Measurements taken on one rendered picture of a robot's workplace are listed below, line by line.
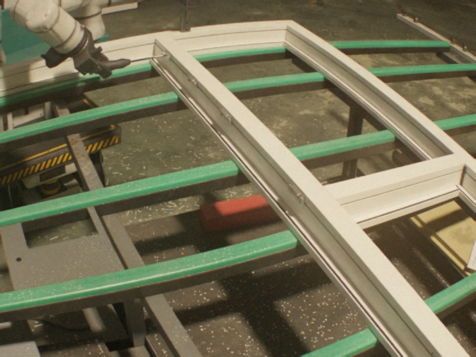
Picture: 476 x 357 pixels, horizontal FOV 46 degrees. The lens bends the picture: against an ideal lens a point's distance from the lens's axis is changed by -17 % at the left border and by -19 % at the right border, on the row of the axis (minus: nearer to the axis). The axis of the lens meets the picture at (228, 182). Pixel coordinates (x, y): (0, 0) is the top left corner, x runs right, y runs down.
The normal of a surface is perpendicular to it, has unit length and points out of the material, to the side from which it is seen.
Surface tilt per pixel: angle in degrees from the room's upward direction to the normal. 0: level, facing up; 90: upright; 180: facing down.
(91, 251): 0
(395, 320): 90
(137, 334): 90
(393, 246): 0
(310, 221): 90
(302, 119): 0
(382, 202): 90
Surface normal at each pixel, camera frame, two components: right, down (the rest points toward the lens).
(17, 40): 0.59, 0.46
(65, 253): 0.04, -0.84
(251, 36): 0.40, 0.51
